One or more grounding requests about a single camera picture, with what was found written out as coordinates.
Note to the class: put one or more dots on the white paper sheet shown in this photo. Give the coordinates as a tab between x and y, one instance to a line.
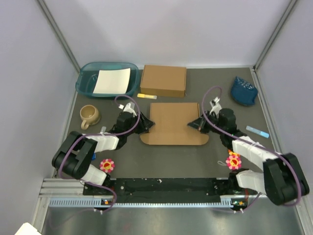
112	81

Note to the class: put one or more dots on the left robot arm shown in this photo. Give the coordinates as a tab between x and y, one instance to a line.
74	156

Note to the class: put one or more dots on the pink flower toy left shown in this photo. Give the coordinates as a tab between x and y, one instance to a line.
107	165

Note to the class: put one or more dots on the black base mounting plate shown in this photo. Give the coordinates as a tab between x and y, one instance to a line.
174	190

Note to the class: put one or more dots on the teal plastic bin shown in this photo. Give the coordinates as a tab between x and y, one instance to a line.
88	76

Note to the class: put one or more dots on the pink flower toy right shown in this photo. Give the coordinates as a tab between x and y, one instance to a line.
233	162

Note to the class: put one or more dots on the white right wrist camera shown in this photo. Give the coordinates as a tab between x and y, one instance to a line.
215	106

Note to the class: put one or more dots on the light blue pen right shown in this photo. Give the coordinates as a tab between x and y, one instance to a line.
258	132

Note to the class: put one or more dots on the pink flower toy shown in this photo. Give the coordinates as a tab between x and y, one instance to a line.
233	162
107	165

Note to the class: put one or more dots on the beige ceramic mug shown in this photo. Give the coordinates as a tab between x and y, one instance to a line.
90	116

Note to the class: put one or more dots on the dark blue crumpled bag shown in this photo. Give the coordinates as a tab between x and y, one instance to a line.
243	92

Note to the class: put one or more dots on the orange flower toy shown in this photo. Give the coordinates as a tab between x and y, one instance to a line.
231	153

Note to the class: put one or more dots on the grey slotted cable duct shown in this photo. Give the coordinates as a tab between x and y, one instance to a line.
105	203

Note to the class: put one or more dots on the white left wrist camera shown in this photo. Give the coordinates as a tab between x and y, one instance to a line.
129	108

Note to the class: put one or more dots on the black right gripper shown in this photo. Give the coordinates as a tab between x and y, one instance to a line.
199	124

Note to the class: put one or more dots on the folded brown cardboard box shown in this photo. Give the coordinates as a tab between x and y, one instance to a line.
168	81

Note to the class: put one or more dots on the brown cardboard box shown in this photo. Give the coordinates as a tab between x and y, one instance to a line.
171	125
168	81

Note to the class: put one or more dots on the yellow white marker pen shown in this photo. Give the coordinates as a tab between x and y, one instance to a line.
146	96

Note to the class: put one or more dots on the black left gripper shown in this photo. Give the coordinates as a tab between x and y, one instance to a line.
145	125

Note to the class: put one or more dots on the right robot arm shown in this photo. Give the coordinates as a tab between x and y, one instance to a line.
281	178

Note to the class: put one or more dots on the white object bottom corner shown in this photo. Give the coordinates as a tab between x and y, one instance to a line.
27	229

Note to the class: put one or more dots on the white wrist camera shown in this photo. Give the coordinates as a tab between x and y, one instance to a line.
215	106
129	108

